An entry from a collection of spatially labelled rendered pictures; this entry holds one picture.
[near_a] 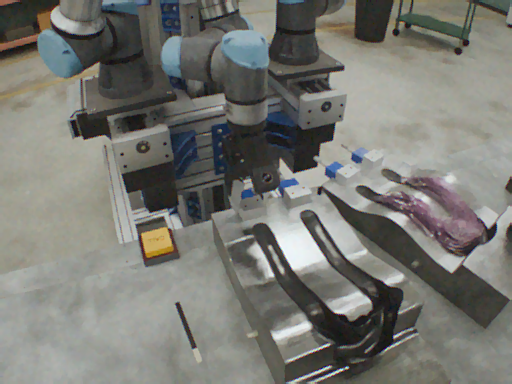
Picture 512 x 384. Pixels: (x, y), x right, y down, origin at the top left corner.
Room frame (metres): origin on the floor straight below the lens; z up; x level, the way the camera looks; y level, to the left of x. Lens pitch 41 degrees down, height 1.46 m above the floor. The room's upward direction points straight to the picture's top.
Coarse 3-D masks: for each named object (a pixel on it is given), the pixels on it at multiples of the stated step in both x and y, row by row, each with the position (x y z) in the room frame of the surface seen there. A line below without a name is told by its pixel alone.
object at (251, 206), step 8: (248, 192) 0.62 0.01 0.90; (248, 200) 0.58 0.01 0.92; (256, 200) 0.58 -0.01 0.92; (240, 208) 0.56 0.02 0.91; (248, 208) 0.56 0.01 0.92; (256, 208) 0.56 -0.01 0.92; (264, 208) 0.57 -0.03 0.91; (240, 216) 0.56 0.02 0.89; (248, 216) 0.55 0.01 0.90; (256, 216) 0.56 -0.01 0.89
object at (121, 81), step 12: (108, 60) 0.84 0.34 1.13; (120, 60) 0.84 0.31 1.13; (132, 60) 0.85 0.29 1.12; (144, 60) 0.89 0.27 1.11; (108, 72) 0.84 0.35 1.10; (120, 72) 0.83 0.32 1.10; (132, 72) 0.84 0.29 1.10; (144, 72) 0.88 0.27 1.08; (108, 84) 0.84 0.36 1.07; (120, 84) 0.82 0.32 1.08; (132, 84) 0.83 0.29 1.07; (144, 84) 0.85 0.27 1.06; (108, 96) 0.82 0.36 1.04; (120, 96) 0.82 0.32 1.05; (132, 96) 0.83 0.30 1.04
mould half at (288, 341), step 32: (224, 224) 0.54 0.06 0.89; (288, 224) 0.54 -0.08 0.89; (224, 256) 0.49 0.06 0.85; (256, 256) 0.46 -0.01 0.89; (288, 256) 0.46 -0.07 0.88; (320, 256) 0.46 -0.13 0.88; (352, 256) 0.45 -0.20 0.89; (256, 288) 0.38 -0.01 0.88; (320, 288) 0.37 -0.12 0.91; (352, 288) 0.35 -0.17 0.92; (256, 320) 0.32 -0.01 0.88; (288, 320) 0.29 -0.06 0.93; (352, 320) 0.29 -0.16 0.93; (416, 320) 0.31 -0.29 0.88; (288, 352) 0.24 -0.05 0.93; (320, 352) 0.24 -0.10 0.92; (384, 352) 0.26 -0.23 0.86; (416, 352) 0.26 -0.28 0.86
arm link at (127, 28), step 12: (108, 0) 0.90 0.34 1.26; (120, 0) 0.89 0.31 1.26; (132, 0) 0.90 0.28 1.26; (108, 12) 0.84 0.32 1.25; (120, 12) 0.85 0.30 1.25; (132, 12) 0.87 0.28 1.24; (108, 24) 0.81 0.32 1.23; (120, 24) 0.84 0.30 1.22; (132, 24) 0.87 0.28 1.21; (120, 36) 0.82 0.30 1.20; (132, 36) 0.86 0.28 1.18; (120, 48) 0.84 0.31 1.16; (132, 48) 0.86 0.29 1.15
